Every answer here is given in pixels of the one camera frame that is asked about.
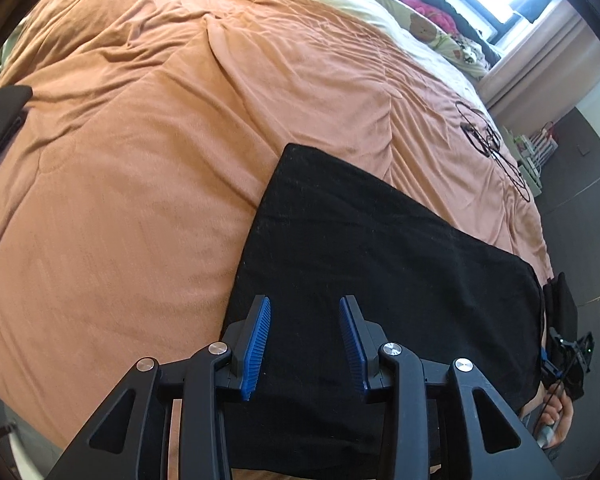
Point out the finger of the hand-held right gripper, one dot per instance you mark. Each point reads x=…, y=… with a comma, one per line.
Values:
x=545, y=365

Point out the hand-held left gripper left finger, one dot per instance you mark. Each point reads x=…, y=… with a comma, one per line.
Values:
x=257, y=345

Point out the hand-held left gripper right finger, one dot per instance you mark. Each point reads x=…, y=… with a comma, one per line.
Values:
x=352, y=345

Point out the black pants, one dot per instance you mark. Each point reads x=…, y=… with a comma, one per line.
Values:
x=380, y=260

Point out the person's right hand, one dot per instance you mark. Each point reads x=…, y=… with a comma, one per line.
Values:
x=555, y=415

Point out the cream nightstand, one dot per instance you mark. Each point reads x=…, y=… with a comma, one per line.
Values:
x=527, y=172

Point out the orange blanket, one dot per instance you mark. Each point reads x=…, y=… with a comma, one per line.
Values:
x=130, y=160

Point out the pink curtain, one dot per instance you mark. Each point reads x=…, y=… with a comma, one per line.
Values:
x=540, y=60

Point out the dark grey cushion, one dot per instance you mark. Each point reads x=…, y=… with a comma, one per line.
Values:
x=472, y=25

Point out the black hanging cloth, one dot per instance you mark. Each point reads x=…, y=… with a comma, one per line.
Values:
x=527, y=7

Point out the pink cloth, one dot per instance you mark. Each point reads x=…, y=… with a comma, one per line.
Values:
x=427, y=10

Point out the black garment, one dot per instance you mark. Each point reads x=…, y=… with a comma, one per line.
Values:
x=0, y=110

